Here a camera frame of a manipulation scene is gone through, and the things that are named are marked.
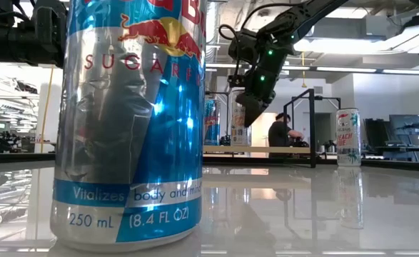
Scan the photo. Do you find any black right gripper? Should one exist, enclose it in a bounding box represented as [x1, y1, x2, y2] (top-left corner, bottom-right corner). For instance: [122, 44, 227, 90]
[228, 27, 289, 129]

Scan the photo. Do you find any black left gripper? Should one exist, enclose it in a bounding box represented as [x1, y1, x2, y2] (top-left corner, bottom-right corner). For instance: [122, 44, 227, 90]
[34, 0, 69, 69]

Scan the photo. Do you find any white Celsius Tropical Vibe can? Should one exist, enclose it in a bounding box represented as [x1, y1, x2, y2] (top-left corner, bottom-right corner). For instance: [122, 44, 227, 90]
[230, 87, 252, 147]

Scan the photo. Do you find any blue silver Red Bull can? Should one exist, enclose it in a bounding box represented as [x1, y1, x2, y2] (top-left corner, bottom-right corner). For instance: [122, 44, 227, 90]
[203, 99, 222, 146]
[49, 0, 209, 253]

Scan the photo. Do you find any white Celsius Peach Vibe can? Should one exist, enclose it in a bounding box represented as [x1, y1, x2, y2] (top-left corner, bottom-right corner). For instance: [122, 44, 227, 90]
[335, 108, 362, 168]

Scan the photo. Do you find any person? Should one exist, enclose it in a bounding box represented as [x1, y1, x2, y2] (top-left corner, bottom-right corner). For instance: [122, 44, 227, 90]
[268, 112, 306, 158]

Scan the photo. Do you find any long linear ceiling light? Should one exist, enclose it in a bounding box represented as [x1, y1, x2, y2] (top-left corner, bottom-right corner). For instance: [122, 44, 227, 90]
[205, 62, 419, 76]

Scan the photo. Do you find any gray monitor screen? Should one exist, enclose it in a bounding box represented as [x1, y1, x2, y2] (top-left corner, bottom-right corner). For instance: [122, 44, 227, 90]
[389, 114, 419, 146]

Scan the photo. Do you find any yellow hanging pendant cord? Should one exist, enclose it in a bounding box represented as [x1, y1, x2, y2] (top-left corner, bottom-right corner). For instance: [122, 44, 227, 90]
[300, 51, 308, 89]

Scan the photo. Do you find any silver spiral ventilation duct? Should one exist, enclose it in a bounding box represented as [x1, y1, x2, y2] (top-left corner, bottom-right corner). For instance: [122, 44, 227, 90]
[206, 0, 220, 65]

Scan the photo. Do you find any black aluminium table frame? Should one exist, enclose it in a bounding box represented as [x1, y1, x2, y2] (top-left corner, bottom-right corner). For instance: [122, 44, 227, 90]
[0, 151, 419, 175]

